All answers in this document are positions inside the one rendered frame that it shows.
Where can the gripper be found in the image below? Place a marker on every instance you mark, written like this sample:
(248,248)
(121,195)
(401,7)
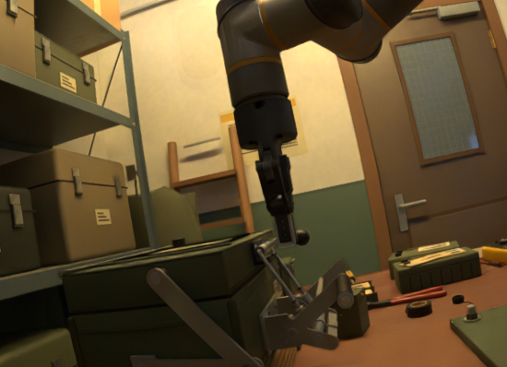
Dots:
(265,121)

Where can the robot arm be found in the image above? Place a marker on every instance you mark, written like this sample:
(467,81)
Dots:
(253,46)

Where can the grey latch hook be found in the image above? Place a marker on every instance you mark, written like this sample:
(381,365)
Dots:
(283,276)

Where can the grey latch lever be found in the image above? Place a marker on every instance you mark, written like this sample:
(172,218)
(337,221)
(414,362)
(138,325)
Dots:
(317,300)

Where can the olive transit case lid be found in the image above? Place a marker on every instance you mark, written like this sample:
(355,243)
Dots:
(166,268)

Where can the olive radio module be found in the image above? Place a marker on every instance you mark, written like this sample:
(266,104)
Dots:
(356,316)

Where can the grey lid stay bar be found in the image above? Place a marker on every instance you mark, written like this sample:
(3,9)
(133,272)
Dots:
(190,312)

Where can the olive transit case body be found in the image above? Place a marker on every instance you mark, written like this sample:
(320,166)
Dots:
(158,335)

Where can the large tan labelled case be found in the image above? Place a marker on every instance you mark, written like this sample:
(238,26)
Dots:
(79,209)

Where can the olive labelled case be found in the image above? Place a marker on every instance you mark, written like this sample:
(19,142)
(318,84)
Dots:
(63,66)

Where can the wooden chair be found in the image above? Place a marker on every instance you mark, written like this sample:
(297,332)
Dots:
(237,177)

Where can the black ball knob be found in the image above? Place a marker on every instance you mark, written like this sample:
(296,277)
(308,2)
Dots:
(302,236)

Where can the olive canvas bag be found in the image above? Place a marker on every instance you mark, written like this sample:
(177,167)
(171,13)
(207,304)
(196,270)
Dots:
(174,213)

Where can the black and yellow box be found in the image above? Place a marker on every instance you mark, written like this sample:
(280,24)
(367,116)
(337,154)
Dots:
(363,288)

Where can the olive ribbed box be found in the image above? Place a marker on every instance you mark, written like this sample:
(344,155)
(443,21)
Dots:
(435,272)
(408,254)

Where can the brown door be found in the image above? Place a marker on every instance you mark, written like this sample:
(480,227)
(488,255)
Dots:
(435,185)

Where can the wooden block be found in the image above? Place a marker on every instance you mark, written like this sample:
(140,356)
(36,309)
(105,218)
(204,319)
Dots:
(285,357)

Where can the black tape roll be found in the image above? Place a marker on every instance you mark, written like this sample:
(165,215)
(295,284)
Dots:
(419,308)

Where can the black round cap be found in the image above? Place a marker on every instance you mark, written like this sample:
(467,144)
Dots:
(458,299)

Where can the yellow meter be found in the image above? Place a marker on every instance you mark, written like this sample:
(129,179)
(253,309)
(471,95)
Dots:
(495,254)

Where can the grey knob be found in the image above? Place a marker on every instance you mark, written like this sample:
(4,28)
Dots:
(470,312)

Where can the grey metal shelf unit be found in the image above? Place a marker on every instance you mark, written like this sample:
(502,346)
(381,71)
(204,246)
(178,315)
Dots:
(51,110)

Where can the grey door closer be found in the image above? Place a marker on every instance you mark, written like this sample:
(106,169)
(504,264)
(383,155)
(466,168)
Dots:
(457,10)

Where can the orange cardboard box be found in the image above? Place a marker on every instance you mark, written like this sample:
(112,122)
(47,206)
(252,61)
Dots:
(101,3)

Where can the green plate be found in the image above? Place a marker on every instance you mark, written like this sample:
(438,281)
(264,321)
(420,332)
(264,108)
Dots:
(483,335)

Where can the yellow wall notice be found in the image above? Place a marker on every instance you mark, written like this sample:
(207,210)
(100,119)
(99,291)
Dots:
(226,129)

